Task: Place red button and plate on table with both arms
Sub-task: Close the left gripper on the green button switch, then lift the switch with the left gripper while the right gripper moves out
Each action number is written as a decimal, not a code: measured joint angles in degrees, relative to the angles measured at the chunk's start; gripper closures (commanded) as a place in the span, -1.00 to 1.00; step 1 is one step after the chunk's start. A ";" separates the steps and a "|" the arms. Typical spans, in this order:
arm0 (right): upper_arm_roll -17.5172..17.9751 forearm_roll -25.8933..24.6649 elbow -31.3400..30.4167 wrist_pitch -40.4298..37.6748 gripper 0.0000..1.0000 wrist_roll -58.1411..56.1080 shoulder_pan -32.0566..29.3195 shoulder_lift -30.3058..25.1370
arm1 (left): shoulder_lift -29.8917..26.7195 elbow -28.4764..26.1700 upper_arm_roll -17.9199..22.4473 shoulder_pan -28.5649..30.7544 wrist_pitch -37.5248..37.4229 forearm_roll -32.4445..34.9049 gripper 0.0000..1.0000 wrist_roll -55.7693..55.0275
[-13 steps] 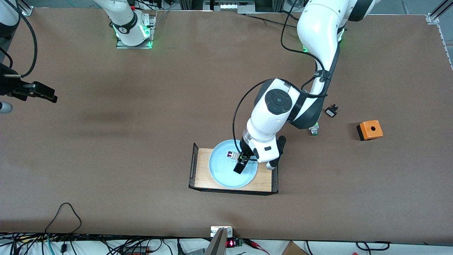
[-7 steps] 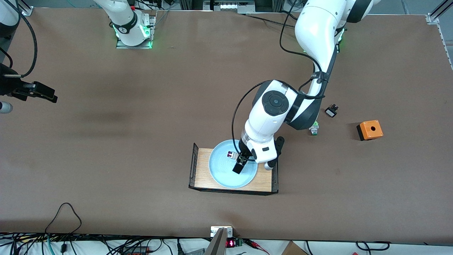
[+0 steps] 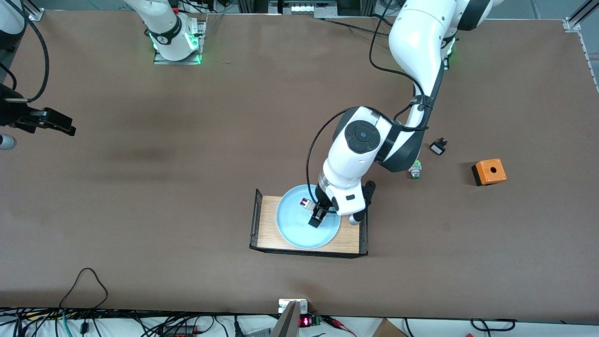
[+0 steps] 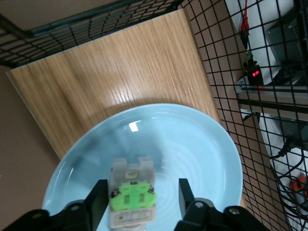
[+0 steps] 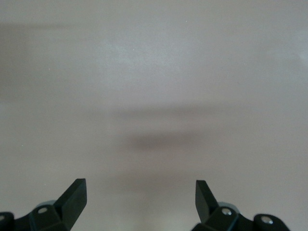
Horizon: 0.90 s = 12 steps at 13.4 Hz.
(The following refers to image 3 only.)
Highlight light blue round plate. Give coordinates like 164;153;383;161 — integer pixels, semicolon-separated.
276;184;341;249

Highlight red clip lead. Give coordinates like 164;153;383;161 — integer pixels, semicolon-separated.
322;315;357;337

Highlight grey metal bar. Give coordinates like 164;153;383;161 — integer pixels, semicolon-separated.
270;300;301;337

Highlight brown cardboard piece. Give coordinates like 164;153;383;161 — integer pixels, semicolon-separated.
372;318;409;337

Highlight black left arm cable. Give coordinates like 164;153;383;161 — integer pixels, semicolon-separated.
306;0;432;215

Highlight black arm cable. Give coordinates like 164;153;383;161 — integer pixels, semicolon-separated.
306;0;432;215
0;13;51;103

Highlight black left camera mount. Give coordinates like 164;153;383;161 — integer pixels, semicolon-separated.
362;180;377;209

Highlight wooden rack with wire sides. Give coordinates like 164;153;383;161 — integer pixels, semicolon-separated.
249;189;369;259

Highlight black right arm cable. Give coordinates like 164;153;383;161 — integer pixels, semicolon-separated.
0;13;51;103

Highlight silver metal bracket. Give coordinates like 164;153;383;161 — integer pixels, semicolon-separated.
278;299;309;314

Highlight aluminium frame profile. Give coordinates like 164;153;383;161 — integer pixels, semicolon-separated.
19;0;45;22
563;0;599;31

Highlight looped thin black cable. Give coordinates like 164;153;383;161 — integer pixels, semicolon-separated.
59;268;109;310

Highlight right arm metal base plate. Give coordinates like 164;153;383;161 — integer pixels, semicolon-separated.
153;19;207;65

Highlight orange button enclosure box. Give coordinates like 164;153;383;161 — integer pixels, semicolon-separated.
471;159;507;187

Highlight black cable on table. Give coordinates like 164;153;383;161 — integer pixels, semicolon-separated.
323;19;391;37

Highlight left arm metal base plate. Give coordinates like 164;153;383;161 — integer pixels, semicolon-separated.
442;37;457;71

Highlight black coiled floor cable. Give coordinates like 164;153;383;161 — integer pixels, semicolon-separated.
470;318;516;332

